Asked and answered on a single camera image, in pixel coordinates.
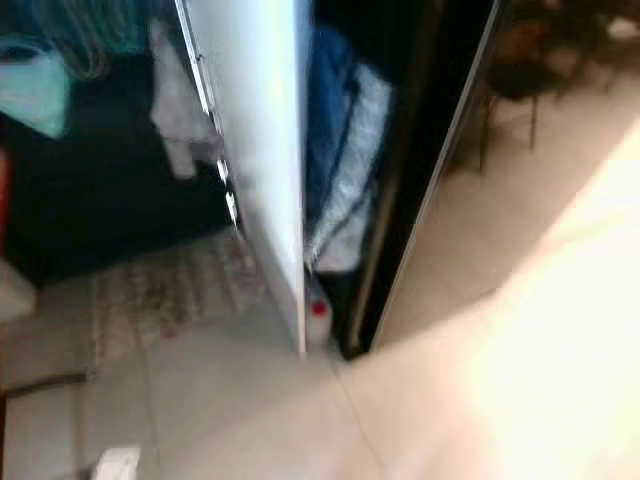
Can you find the tall fridge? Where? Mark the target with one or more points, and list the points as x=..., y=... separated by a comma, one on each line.
x=420, y=150

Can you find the teal bag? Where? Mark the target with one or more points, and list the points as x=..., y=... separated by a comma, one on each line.
x=35, y=90

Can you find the speckled floor mat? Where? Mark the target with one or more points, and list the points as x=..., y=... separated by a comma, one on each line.
x=175, y=290

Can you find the grey floor mat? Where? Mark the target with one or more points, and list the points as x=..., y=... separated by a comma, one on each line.
x=45, y=430

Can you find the dark teal hanging cloth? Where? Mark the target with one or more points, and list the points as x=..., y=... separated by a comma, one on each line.
x=80, y=30

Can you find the white hanging cloth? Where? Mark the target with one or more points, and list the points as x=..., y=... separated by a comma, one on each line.
x=185, y=105

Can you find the white cupboard side panel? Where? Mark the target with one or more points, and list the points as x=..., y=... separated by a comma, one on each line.
x=260, y=150

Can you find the red capped bottle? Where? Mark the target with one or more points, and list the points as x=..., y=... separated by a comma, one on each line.
x=318, y=315

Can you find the bubble wrap sheet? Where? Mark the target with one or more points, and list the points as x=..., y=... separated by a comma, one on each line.
x=365, y=160

